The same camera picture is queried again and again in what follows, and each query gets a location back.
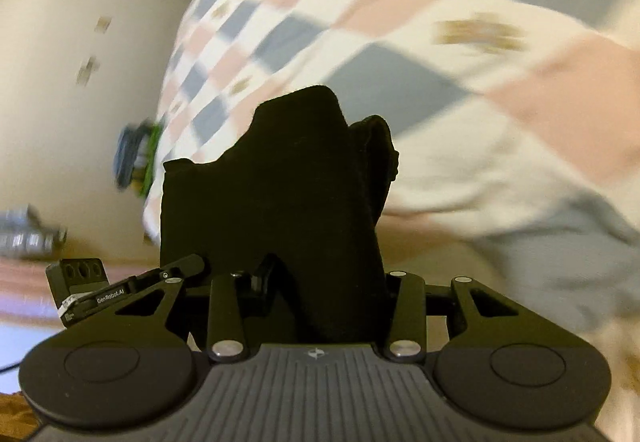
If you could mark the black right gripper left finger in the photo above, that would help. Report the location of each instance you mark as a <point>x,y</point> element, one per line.
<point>129,366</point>

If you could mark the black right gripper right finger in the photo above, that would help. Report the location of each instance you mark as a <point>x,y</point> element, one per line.
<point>491,358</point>

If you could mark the black trousers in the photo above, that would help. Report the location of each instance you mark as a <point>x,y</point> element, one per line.
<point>295,202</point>

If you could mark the folded blue green clothes stack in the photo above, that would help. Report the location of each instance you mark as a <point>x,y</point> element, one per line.
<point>134,159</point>

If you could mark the pastel checkered quilt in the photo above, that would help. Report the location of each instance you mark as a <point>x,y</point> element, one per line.
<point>516,124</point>

